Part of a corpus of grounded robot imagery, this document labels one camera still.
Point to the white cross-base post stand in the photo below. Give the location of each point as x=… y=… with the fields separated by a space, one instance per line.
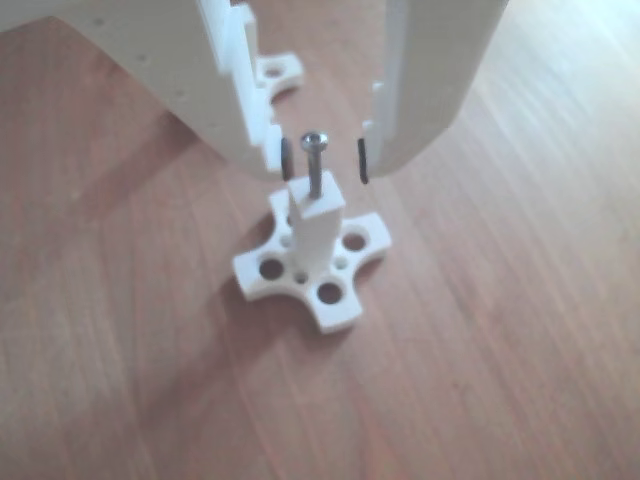
x=292 y=70
x=315 y=235

